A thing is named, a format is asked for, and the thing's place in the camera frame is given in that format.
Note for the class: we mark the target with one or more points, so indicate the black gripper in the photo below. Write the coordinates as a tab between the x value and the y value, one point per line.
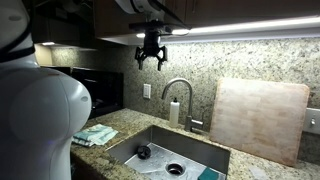
151	48

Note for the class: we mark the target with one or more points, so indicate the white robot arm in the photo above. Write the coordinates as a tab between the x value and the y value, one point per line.
40	108

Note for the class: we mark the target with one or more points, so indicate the white soap dispenser bottle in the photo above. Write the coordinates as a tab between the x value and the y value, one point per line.
174	113

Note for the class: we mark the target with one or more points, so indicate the black microwave oven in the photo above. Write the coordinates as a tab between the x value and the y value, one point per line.
105	88

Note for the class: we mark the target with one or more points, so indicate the dark wooden upper cabinets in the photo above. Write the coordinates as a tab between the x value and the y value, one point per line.
113	17

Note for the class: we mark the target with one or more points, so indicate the folded teal dish towel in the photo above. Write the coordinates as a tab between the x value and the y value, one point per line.
96	135

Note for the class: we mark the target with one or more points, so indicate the black sink strainer plug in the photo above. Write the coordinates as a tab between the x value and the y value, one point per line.
143	152

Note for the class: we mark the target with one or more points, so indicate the stainless steel sink basin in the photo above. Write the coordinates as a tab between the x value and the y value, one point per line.
173	156

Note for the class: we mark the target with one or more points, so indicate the teal sponge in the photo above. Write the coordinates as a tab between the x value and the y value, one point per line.
208	174

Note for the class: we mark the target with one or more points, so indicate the wooden cutting board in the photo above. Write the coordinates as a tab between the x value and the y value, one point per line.
262	118

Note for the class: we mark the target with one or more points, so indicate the under-cabinet light strip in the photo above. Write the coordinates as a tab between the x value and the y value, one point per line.
268	25

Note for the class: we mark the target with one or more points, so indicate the white wall outlet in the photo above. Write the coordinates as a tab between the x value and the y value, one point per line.
147	91

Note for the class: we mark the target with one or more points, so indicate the white light switch plate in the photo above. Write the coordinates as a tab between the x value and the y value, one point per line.
312	121

